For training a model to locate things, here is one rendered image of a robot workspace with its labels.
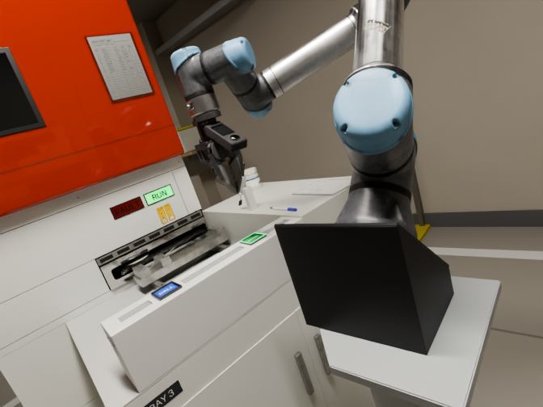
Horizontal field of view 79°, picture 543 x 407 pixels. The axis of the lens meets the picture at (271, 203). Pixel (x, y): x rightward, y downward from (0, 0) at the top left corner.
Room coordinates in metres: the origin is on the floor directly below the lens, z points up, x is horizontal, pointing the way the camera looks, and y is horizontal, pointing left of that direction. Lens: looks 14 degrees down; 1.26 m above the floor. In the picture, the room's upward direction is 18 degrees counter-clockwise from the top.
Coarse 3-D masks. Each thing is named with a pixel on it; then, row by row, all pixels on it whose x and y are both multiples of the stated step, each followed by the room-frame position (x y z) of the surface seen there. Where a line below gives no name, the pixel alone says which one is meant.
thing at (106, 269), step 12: (180, 228) 1.33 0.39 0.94; (192, 228) 1.35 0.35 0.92; (156, 240) 1.26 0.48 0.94; (168, 240) 1.29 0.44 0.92; (192, 240) 1.34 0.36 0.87; (132, 252) 1.20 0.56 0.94; (144, 252) 1.23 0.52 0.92; (108, 264) 1.15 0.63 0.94; (120, 264) 1.17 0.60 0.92; (144, 264) 1.23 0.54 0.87; (108, 276) 1.14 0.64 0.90; (132, 276) 1.18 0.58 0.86
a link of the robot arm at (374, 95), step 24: (360, 0) 0.69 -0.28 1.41; (384, 0) 0.64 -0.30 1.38; (360, 24) 0.65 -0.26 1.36; (384, 24) 0.61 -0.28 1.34; (360, 48) 0.61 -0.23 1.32; (384, 48) 0.58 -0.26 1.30; (360, 72) 0.53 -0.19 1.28; (384, 72) 0.51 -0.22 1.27; (336, 96) 0.54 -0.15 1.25; (360, 96) 0.51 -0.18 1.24; (384, 96) 0.49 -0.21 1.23; (408, 96) 0.48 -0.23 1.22; (336, 120) 0.52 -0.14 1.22; (360, 120) 0.49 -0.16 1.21; (384, 120) 0.48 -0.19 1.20; (408, 120) 0.49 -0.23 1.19; (360, 144) 0.50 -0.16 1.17; (384, 144) 0.49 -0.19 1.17; (408, 144) 0.52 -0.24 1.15; (360, 168) 0.57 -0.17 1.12; (384, 168) 0.54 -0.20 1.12
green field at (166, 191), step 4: (164, 188) 1.33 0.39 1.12; (168, 188) 1.34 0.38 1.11; (152, 192) 1.30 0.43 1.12; (156, 192) 1.31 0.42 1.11; (160, 192) 1.32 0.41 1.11; (164, 192) 1.33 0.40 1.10; (168, 192) 1.34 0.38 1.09; (172, 192) 1.35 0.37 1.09; (148, 196) 1.29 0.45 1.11; (152, 196) 1.30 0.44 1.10; (156, 196) 1.31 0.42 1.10; (160, 196) 1.32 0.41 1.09; (164, 196) 1.33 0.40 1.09; (148, 200) 1.29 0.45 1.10; (152, 200) 1.30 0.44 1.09; (156, 200) 1.31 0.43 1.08
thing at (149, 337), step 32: (224, 256) 0.81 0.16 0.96; (256, 256) 0.79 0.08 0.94; (192, 288) 0.68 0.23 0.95; (224, 288) 0.72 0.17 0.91; (256, 288) 0.77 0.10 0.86; (128, 320) 0.62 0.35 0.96; (160, 320) 0.63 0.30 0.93; (192, 320) 0.67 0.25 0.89; (224, 320) 0.71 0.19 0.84; (128, 352) 0.59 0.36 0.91; (160, 352) 0.62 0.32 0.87; (192, 352) 0.65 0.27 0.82
